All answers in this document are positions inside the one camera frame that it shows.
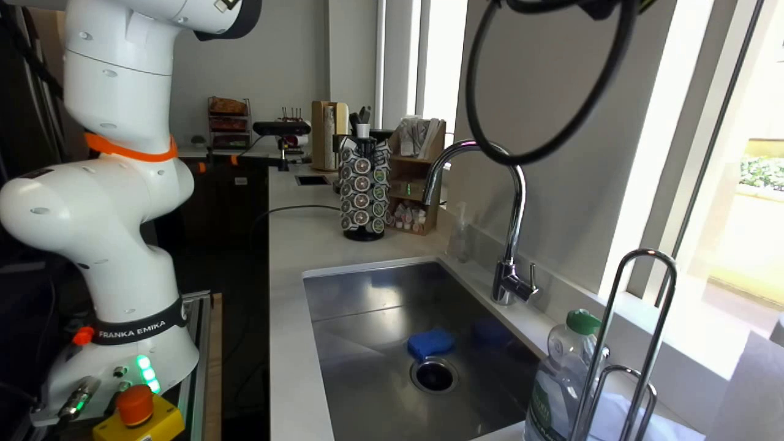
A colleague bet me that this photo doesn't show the black coffee pod rack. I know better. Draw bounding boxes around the black coffee pod rack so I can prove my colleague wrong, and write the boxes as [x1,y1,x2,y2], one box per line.
[335,134,395,244]

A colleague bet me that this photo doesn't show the wooden tea box rack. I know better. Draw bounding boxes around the wooden tea box rack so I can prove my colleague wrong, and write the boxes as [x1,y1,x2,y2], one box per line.
[384,115,447,237]

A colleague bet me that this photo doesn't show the clear soap pump dispenser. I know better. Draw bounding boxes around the clear soap pump dispenser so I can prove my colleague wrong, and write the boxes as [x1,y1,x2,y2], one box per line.
[445,201,478,265]

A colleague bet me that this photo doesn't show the tan wooden canister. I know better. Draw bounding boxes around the tan wooden canister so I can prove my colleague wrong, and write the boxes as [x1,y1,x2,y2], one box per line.
[308,97,352,174]

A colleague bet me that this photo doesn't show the chrome gooseneck faucet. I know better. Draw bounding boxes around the chrome gooseneck faucet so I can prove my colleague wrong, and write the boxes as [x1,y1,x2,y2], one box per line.
[422,137,544,308]

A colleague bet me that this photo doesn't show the stainless steel sink basin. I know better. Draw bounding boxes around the stainless steel sink basin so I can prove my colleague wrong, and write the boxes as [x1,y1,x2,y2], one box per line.
[302,257,547,441]

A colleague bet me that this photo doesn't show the blue sponge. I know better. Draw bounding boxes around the blue sponge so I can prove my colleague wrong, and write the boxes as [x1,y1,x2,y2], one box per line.
[404,325,458,364]

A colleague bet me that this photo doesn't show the black device on stand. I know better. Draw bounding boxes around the black device on stand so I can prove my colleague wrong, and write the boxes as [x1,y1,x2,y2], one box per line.
[253,118,313,141]

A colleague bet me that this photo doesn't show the black sink drain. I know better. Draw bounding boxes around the black sink drain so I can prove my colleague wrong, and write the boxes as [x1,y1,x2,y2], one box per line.
[408,360,455,395]

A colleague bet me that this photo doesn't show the black base cabinet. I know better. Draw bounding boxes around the black base cabinet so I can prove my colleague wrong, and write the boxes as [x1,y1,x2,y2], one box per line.
[174,155,273,297]

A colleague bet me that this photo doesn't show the brown stacked trays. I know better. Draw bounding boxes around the brown stacked trays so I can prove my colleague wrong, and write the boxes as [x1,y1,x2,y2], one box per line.
[206,95,253,152]

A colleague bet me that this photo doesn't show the clear dish soap bottle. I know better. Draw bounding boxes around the clear dish soap bottle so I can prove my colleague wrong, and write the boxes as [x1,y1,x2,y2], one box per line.
[522,305,613,441]

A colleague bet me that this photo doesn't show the white crumpled cloth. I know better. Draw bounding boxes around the white crumpled cloth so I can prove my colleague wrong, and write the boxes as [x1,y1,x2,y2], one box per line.
[582,390,707,441]

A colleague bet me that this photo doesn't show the green outdoor foliage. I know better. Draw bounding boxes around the green outdoor foliage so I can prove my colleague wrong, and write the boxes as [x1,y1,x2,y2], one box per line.
[738,152,784,196]

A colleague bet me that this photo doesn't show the metal table rail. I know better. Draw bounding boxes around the metal table rail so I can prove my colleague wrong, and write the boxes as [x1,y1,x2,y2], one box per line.
[182,289,227,441]

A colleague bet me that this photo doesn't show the metal wire paper towel holder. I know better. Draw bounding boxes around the metal wire paper towel holder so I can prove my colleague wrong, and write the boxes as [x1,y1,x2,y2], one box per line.
[566,248,680,441]

